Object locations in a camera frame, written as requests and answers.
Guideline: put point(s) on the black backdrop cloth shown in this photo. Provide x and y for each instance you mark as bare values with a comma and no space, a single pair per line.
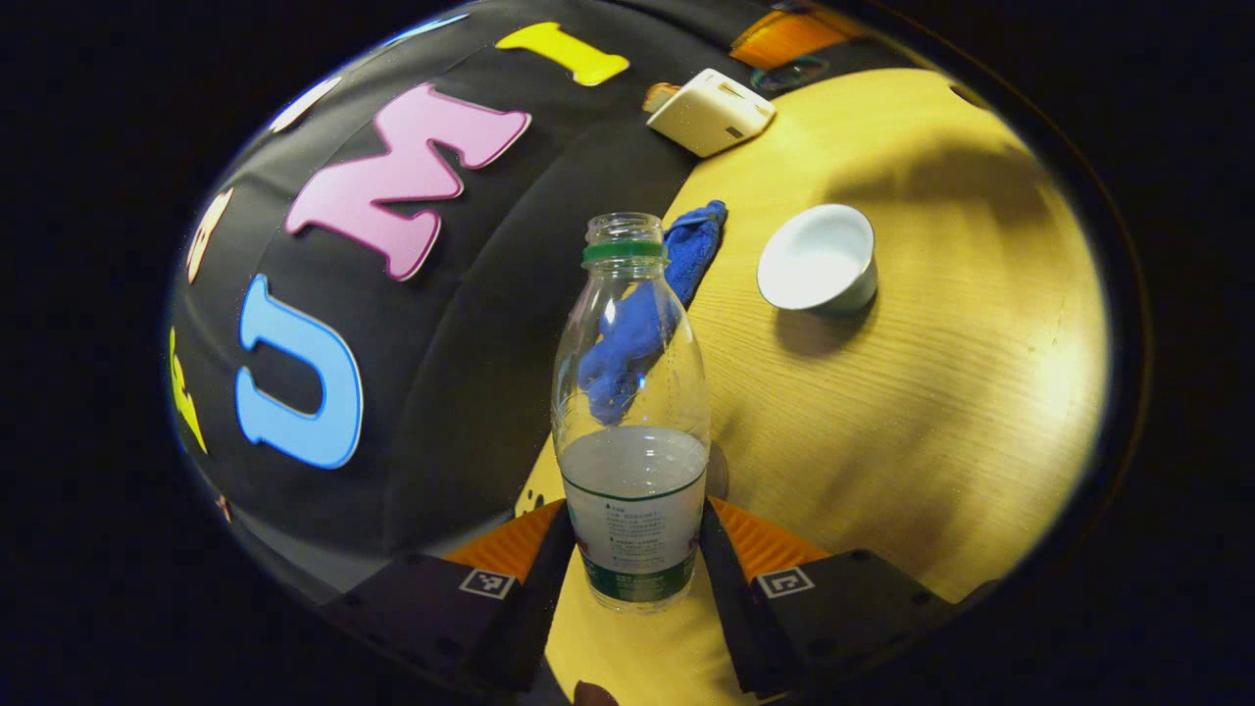
471,324

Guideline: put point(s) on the white teacup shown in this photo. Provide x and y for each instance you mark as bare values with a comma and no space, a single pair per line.
819,260

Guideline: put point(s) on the bread slice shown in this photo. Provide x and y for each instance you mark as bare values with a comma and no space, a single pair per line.
659,96

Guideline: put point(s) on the clear plastic water bottle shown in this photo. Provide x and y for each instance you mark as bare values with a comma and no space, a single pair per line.
632,510

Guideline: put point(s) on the white toaster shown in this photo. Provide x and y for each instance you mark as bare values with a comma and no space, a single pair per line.
711,118

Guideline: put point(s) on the blue cloth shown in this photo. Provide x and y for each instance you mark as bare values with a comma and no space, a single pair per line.
696,245

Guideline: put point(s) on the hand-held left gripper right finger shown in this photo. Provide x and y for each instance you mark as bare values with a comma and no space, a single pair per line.
730,608

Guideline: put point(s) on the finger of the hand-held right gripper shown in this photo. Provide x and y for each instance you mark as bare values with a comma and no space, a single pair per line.
784,34

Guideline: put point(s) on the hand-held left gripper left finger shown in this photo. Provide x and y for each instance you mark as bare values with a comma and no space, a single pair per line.
544,608

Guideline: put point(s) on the dark teal teacup lid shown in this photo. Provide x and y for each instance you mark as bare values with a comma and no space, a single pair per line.
789,74

